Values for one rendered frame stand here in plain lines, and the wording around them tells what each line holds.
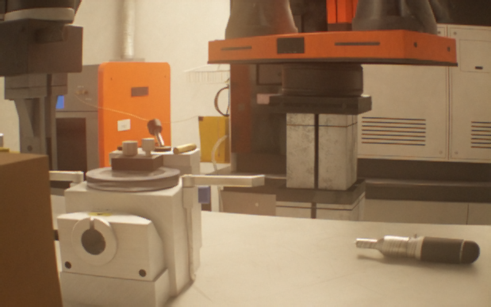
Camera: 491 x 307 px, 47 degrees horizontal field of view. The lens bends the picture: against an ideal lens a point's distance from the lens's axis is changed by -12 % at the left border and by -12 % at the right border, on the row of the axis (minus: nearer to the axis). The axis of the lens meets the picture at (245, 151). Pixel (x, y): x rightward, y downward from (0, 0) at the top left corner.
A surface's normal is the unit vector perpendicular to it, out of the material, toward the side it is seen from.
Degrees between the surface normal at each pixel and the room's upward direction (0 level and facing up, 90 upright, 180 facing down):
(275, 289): 0
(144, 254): 90
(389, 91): 90
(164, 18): 90
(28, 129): 120
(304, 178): 90
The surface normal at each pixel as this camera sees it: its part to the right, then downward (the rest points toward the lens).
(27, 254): 0.92, 0.04
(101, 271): -0.14, 0.12
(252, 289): 0.00, -0.99
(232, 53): -0.80, 0.08
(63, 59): 0.99, 0.01
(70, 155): -0.36, 0.11
